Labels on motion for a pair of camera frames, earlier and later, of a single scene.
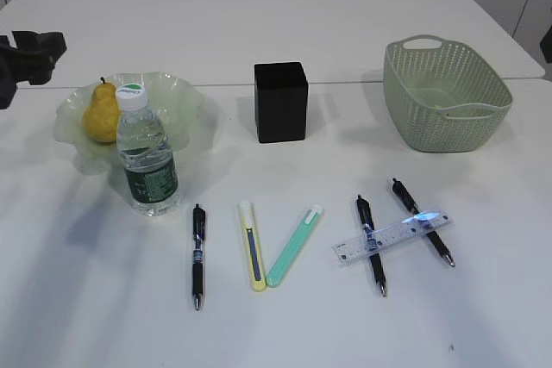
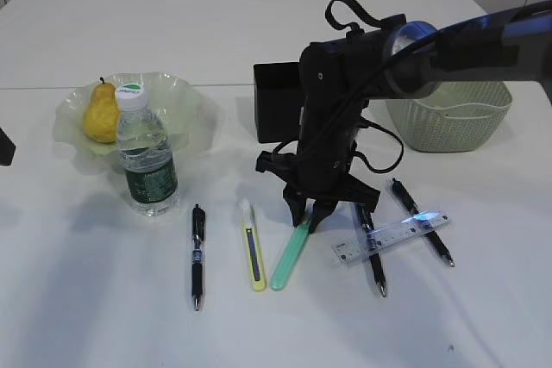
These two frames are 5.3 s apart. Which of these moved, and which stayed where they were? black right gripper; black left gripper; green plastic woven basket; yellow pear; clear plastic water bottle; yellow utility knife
Moved: black right gripper; black left gripper
Stayed: yellow pear; green plastic woven basket; yellow utility knife; clear plastic water bottle
